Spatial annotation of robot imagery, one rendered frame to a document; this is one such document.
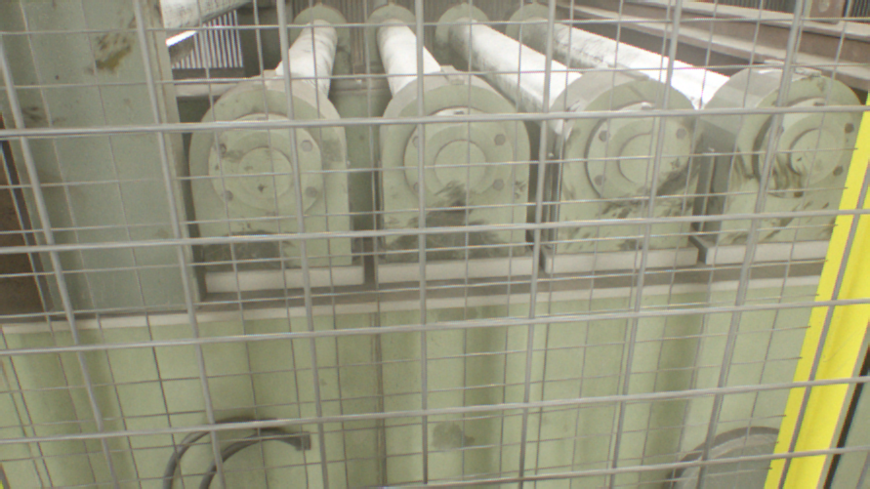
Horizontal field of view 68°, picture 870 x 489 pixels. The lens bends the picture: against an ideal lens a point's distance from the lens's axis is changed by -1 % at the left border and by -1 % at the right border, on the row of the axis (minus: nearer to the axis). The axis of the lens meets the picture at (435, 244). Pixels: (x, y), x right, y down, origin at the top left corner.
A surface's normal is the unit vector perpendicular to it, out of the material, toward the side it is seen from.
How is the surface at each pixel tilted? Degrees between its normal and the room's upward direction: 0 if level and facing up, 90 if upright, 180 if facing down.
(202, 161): 90
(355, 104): 90
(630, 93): 90
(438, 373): 90
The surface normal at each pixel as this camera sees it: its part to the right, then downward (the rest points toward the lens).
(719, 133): -0.99, -0.04
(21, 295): 0.11, 0.40
